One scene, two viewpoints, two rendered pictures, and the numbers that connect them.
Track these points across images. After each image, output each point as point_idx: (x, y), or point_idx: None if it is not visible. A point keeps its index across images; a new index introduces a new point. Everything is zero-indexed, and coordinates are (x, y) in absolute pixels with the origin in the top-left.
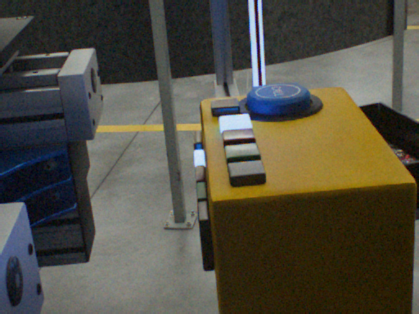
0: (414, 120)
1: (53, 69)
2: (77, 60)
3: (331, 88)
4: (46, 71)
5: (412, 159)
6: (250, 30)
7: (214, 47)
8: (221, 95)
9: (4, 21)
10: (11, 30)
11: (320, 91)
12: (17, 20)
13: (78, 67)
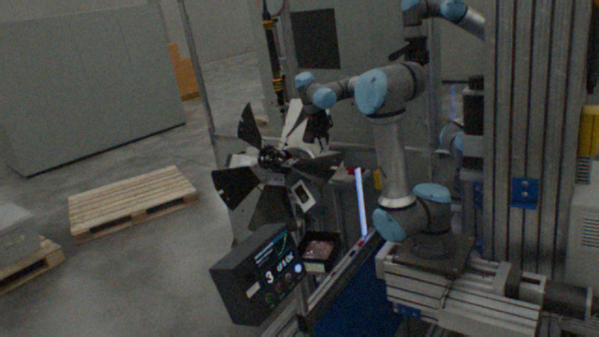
0: (299, 244)
1: (396, 243)
2: (386, 248)
3: (375, 171)
4: (399, 243)
5: (307, 248)
6: (360, 195)
7: (306, 294)
8: (316, 299)
9: (404, 256)
10: (405, 243)
11: (377, 171)
12: (400, 254)
13: (388, 242)
